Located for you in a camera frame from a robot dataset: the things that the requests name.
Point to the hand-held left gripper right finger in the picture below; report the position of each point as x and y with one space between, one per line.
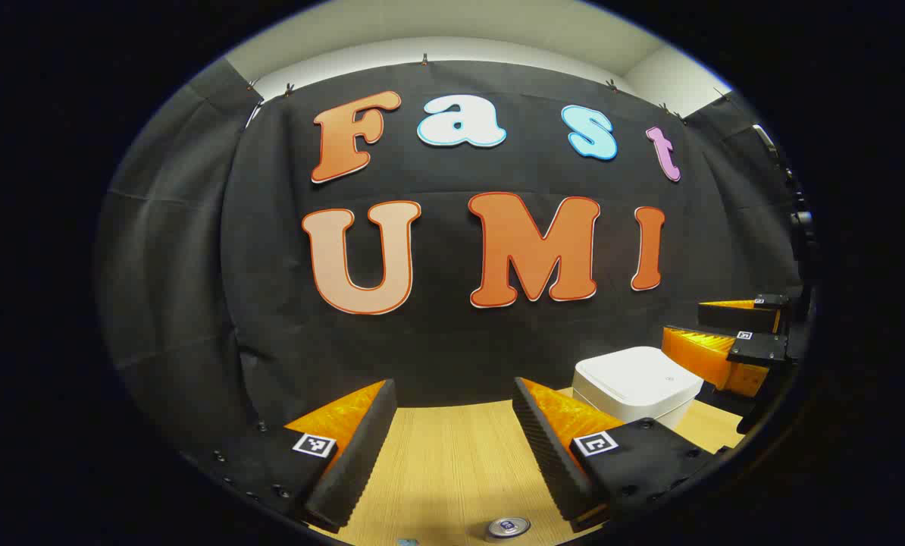
547 455

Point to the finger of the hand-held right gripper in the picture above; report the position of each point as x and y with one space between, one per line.
759 350
733 317

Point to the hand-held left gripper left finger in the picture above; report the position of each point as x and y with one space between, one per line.
358 462

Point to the blue pop can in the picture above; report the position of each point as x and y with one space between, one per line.
507 528

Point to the white desktop garbage bin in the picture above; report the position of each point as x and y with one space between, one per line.
634 379

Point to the wooden desktop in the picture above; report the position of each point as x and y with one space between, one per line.
452 470

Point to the dark metal stand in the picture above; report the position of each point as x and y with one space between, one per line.
801 224

